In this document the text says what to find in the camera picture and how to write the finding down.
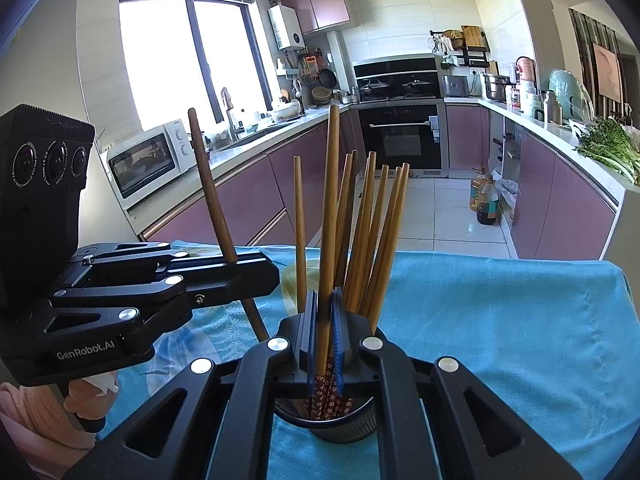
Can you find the dark cooking oil bottle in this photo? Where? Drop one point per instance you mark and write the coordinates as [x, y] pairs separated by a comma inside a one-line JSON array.
[[488, 205]]

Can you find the steel thermos bottle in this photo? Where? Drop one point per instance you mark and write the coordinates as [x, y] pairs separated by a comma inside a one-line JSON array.
[[552, 110]]

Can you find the white plastic bag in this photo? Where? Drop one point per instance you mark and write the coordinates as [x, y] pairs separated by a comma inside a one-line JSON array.
[[506, 192]]

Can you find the steel kitchen faucet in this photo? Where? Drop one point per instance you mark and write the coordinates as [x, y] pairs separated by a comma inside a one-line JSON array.
[[231, 115]]

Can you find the mint green appliance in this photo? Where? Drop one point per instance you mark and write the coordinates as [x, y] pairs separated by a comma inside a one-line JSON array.
[[567, 90]]

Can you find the stainless steel stockpot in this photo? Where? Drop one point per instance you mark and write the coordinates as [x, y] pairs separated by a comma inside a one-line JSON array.
[[496, 87]]

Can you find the pink wall picture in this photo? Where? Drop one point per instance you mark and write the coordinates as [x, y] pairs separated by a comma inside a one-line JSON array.
[[607, 72]]

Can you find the black built-in oven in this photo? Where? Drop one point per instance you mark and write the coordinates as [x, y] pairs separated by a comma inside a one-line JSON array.
[[400, 140]]

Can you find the pink electric kettle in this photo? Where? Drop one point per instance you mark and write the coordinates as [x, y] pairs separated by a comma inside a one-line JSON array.
[[526, 67]]

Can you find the black wall rack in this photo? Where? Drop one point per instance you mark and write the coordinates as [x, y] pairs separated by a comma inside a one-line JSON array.
[[475, 57]]

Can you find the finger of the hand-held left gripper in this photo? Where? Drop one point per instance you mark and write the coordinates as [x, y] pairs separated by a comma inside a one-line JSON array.
[[225, 280], [130, 252]]

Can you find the kitchen window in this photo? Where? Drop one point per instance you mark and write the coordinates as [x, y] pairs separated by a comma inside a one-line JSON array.
[[160, 60]]

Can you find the white wall water heater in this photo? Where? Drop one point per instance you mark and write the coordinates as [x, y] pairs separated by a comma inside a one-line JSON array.
[[286, 27]]

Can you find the grey countertop appliance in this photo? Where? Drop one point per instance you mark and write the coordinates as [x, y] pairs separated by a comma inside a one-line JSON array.
[[456, 86]]

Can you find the dark slatted partition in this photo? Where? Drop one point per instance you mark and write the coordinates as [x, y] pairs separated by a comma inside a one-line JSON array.
[[582, 35]]

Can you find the person's left forearm pink sleeve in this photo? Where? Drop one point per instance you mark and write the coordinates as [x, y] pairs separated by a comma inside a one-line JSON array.
[[35, 415]]

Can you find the wooden chopstick red patterned end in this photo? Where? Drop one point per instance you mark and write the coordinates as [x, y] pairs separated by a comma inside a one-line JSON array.
[[210, 185], [327, 210]]

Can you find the black mesh utensil holder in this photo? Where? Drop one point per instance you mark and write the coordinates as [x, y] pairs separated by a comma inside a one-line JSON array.
[[345, 427]]

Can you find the black frying pan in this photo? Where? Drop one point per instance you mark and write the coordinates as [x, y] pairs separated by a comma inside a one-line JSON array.
[[327, 78]]

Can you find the person's left hand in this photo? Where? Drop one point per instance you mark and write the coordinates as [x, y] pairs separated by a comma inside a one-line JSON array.
[[85, 400]]

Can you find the black integrated stove hood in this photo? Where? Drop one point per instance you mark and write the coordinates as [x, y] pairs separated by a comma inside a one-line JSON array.
[[395, 66]]

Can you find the white canister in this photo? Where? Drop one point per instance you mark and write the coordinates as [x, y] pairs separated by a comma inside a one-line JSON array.
[[530, 97]]

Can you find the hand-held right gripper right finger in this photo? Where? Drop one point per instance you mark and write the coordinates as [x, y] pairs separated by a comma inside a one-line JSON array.
[[339, 350]]

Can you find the pink wall cabinet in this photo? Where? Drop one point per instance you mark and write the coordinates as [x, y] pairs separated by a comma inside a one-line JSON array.
[[320, 7]]

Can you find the pink base cabinets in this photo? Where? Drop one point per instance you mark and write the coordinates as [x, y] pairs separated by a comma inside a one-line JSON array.
[[555, 200], [250, 195]]

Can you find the wooden cutting board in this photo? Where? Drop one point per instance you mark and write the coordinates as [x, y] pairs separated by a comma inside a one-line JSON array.
[[471, 36]]

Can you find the bunch of wooden chopsticks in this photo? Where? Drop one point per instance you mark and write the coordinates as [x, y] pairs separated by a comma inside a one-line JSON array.
[[367, 235]]

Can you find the white microwave oven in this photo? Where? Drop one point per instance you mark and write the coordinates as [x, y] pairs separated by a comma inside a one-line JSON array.
[[145, 165]]

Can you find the black pot with glass lid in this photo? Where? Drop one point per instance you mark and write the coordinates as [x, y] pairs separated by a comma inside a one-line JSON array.
[[417, 87], [375, 89]]

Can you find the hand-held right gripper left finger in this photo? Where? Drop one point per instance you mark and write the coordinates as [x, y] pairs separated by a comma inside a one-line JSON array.
[[313, 350]]

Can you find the round woven basket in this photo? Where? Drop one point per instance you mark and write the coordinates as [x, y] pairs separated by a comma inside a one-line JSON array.
[[321, 96]]

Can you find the green leafy vegetables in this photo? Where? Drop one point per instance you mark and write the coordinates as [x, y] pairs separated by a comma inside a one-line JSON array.
[[610, 147]]

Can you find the white bowl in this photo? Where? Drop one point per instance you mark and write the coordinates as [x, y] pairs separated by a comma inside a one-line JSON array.
[[286, 112]]

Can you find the blue floral tablecloth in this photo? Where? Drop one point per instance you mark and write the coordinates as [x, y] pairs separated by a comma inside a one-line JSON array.
[[500, 335]]

